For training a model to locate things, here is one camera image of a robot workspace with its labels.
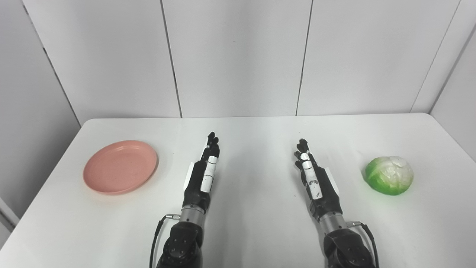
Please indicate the green white cabbage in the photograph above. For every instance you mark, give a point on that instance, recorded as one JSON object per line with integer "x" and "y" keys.
{"x": 389, "y": 175}

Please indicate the pink round plate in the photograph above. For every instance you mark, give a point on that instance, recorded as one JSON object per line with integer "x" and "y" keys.
{"x": 120, "y": 167}

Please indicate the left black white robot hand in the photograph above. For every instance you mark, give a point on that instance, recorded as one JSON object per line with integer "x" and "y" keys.
{"x": 197, "y": 186}

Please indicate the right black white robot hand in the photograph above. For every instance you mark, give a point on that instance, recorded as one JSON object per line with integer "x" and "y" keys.
{"x": 321, "y": 186}

